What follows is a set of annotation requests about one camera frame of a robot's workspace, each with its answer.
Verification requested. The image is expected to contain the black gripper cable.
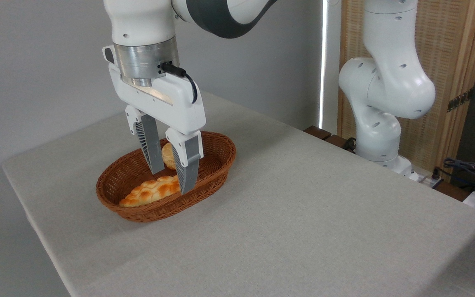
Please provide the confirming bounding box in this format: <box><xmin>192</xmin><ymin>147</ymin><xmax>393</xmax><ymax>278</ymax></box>
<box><xmin>161</xmin><ymin>62</ymin><xmax>198</xmax><ymax>104</ymax></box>

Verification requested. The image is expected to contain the round pale bread roll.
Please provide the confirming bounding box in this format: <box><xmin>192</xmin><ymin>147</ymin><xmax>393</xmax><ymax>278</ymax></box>
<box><xmin>162</xmin><ymin>142</ymin><xmax>177</xmax><ymax>170</ymax></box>

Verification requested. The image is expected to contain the brown wicker oval basket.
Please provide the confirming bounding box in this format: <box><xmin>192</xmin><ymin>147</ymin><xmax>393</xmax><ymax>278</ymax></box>
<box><xmin>96</xmin><ymin>131</ymin><xmax>237</xmax><ymax>223</ymax></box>

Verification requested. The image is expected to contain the bundle of dark cables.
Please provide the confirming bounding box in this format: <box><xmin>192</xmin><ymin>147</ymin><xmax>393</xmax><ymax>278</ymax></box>
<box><xmin>432</xmin><ymin>158</ymin><xmax>475</xmax><ymax>195</ymax></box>

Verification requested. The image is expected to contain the wooden rattan folding screen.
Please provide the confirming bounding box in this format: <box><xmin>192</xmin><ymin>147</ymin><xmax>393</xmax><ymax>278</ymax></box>
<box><xmin>338</xmin><ymin>0</ymin><xmax>475</xmax><ymax>174</ymax></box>

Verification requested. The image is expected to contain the braided golden bread loaf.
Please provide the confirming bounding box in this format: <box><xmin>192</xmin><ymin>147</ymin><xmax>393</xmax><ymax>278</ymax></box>
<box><xmin>119</xmin><ymin>175</ymin><xmax>182</xmax><ymax>208</ymax></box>

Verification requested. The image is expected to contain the white power strip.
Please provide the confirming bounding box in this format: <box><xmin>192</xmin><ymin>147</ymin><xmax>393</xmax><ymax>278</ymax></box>
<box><xmin>416</xmin><ymin>172</ymin><xmax>444</xmax><ymax>189</ymax></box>

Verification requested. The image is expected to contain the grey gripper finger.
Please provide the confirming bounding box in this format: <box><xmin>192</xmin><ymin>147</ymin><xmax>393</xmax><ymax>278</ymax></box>
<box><xmin>125</xmin><ymin>105</ymin><xmax>165</xmax><ymax>175</ymax></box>
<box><xmin>165</xmin><ymin>128</ymin><xmax>203</xmax><ymax>195</ymax></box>

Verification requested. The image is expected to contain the dark brown wooden board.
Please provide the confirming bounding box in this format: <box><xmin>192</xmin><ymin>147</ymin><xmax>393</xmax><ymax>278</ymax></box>
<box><xmin>435</xmin><ymin>181</ymin><xmax>474</xmax><ymax>202</ymax></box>

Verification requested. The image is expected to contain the dark metal screen hinge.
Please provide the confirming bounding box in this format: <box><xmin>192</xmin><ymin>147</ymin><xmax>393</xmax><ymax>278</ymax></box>
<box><xmin>447</xmin><ymin>88</ymin><xmax>474</xmax><ymax>113</ymax></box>

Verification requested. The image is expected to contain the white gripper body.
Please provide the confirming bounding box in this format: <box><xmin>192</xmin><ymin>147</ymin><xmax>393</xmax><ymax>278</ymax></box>
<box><xmin>103</xmin><ymin>45</ymin><xmax>207</xmax><ymax>136</ymax></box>

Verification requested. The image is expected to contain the grey tablecloth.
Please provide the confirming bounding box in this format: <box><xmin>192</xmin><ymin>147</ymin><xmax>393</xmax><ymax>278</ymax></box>
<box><xmin>2</xmin><ymin>89</ymin><xmax>475</xmax><ymax>297</ymax></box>

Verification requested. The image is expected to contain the dark brown wooden block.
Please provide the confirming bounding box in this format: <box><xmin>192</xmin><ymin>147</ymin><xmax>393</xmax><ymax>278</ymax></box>
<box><xmin>303</xmin><ymin>126</ymin><xmax>332</xmax><ymax>141</ymax></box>
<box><xmin>324</xmin><ymin>134</ymin><xmax>350</xmax><ymax>150</ymax></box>

